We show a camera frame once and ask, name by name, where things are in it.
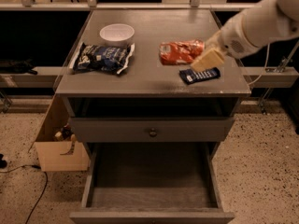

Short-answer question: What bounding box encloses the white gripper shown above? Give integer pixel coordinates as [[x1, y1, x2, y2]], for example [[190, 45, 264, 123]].
[[191, 13, 260, 72]]

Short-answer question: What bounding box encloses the crushed red coke can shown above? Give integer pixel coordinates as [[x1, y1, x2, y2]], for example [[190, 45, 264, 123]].
[[159, 39, 205, 65]]

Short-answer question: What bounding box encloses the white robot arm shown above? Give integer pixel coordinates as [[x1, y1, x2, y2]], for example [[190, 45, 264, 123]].
[[191, 0, 299, 72]]

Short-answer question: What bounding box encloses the grey wooden drawer cabinet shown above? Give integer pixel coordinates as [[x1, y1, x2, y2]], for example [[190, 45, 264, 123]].
[[53, 8, 252, 224]]

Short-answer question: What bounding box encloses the round brass drawer knob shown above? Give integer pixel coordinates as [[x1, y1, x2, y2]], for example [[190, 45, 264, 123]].
[[149, 129, 157, 137]]

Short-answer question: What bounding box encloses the closed grey upper drawer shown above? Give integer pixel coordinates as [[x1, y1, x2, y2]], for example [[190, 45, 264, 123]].
[[69, 118, 234, 143]]

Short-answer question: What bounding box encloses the open grey lower drawer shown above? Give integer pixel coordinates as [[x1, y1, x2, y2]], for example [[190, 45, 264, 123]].
[[70, 143, 235, 224]]

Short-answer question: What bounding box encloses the dark blue snack bar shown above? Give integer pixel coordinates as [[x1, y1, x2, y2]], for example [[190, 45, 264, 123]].
[[179, 68, 221, 85]]

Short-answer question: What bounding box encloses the white bowl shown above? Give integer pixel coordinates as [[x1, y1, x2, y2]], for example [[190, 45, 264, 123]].
[[99, 23, 135, 48]]

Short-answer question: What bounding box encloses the blue white chip bag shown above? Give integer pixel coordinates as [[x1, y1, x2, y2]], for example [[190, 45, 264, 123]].
[[73, 43, 135, 75]]

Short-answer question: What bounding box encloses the cardboard box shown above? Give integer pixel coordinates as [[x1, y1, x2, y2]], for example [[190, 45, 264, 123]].
[[35, 96, 90, 172]]

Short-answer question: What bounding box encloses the black object on left shelf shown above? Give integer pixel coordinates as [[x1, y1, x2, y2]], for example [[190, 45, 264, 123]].
[[0, 60, 38, 75]]

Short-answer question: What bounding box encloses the white hanging cable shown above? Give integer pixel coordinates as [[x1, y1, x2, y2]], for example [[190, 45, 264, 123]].
[[248, 42, 271, 87]]

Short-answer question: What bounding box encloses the metal rail frame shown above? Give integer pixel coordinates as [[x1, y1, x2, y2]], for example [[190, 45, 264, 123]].
[[0, 0, 298, 14]]

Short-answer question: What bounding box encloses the black floor cable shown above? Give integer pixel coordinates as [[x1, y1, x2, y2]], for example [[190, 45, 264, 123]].
[[0, 163, 49, 224]]

